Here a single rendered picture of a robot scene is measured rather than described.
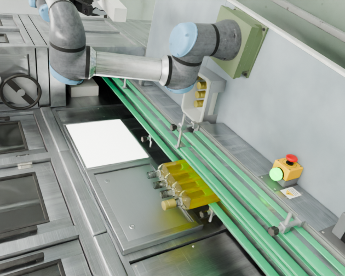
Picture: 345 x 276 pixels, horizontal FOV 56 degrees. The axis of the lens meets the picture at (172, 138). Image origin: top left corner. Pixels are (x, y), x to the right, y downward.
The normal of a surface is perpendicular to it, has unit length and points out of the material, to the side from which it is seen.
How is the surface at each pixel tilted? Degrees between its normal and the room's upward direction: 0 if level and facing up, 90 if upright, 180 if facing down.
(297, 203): 90
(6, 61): 90
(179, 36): 6
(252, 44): 90
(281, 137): 0
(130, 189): 90
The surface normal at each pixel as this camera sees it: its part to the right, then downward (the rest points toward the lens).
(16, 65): 0.48, 0.52
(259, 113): -0.87, 0.13
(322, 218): 0.15, -0.85
